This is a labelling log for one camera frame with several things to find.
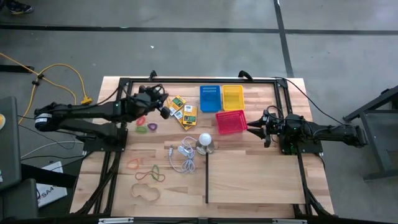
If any red rubber band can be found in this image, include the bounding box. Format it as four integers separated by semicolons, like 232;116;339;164
127;157;141;170

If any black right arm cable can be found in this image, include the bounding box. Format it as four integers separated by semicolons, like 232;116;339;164
272;76;346;125

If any white power cord with switch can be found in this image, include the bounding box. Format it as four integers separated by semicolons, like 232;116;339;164
168;136;199;174

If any large tan rubber band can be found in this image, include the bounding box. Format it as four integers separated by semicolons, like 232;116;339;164
130;182;162;202

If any black flat floor bar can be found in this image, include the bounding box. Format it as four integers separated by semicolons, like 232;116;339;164
0;64;35;74

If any dark grey case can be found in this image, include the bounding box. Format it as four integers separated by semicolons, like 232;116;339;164
0;95;22;191

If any black metal cart frame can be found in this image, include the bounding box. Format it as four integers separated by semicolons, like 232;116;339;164
343;84;398;182

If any white light bulb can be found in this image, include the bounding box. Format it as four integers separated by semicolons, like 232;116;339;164
198;133;213;147

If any yellow plastic basket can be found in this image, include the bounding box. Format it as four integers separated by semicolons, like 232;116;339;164
221;84;246;112

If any green rubber band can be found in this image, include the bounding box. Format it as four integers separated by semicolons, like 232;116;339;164
150;164;166;183

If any black flat strap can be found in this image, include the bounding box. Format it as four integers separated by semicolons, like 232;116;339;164
20;163;78;190

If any blue plastic basket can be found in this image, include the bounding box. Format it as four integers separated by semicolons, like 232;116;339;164
199;85;223;113

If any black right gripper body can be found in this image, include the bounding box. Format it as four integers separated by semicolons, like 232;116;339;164
264;108;285;141

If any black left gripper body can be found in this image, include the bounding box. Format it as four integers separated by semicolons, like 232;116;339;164
130;85;164;121

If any white floor cable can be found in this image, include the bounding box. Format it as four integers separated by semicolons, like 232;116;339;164
20;141;85;159

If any person's shoe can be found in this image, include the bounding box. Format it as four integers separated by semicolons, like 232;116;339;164
5;0;35;16

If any dark grey block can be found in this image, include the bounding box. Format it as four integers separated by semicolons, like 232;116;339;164
0;178;40;220

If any white printed box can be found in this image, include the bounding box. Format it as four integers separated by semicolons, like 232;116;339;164
35;161;68;208

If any silver metal bracket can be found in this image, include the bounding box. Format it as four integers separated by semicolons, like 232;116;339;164
272;218;308;224
98;217;135;224

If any yellow extension cable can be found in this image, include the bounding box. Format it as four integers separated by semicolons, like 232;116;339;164
0;52;94;125

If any red plastic basket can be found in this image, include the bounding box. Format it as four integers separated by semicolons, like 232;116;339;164
215;109;249;136

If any brown rubber band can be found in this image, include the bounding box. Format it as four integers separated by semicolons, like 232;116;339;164
134;170;157;182

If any black metal table frame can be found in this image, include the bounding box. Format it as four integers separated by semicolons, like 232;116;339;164
70;76;336;218

